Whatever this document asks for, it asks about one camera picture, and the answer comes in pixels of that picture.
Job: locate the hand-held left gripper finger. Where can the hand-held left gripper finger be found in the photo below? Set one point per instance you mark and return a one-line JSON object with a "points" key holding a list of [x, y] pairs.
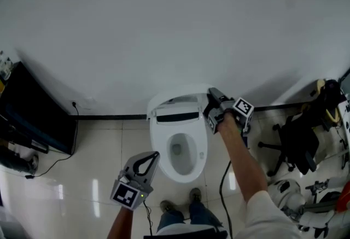
{"points": [[129, 166], [151, 175]]}

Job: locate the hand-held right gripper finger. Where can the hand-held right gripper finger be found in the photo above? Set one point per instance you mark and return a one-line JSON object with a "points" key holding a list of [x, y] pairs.
{"points": [[217, 94], [211, 110]]}

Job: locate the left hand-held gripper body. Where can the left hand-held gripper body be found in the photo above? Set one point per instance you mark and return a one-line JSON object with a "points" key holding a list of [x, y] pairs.
{"points": [[127, 195]]}

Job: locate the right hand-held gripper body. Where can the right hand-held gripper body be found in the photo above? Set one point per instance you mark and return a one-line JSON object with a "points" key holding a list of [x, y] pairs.
{"points": [[243, 108]]}

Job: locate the white toilet lid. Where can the white toilet lid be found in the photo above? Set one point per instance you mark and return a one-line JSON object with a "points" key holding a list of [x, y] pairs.
{"points": [[153, 104]]}

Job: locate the person's right forearm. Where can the person's right forearm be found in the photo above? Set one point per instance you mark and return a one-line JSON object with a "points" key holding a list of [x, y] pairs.
{"points": [[243, 161]]}

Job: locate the person's left forearm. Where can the person's left forearm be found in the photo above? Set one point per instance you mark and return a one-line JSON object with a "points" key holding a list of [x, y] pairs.
{"points": [[120, 224]]}

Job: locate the white toilet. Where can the white toilet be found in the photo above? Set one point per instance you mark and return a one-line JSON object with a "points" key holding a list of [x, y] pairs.
{"points": [[180, 156]]}

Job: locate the person's left shoe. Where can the person's left shoe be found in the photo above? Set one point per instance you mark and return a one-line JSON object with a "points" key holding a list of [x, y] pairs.
{"points": [[167, 206]]}

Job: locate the person's left leg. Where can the person's left leg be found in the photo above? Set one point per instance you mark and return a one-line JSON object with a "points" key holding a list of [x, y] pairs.
{"points": [[171, 220]]}

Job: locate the black office chair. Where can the black office chair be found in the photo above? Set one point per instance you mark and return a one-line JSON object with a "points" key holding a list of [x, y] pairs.
{"points": [[298, 145]]}

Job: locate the black chest device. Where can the black chest device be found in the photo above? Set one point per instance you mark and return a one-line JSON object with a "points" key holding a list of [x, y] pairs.
{"points": [[180, 234]]}

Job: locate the cream yellow chair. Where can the cream yellow chair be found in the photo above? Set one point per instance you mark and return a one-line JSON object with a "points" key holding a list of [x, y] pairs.
{"points": [[320, 86]]}

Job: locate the black clothing bundle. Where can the black clothing bundle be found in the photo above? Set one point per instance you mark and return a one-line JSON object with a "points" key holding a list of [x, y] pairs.
{"points": [[329, 104]]}

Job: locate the white robot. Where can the white robot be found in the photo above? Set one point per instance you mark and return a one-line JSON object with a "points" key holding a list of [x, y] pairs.
{"points": [[290, 197]]}

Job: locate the white office desk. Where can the white office desk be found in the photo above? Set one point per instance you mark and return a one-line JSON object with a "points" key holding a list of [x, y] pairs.
{"points": [[346, 123]]}

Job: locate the black cabinet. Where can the black cabinet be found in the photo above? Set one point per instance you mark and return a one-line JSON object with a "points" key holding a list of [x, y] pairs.
{"points": [[35, 112]]}

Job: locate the white shirt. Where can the white shirt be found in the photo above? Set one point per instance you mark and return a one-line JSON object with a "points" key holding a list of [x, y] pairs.
{"points": [[268, 218]]}

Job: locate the clear bottles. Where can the clear bottles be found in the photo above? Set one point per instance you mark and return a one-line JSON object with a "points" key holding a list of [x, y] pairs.
{"points": [[5, 67]]}

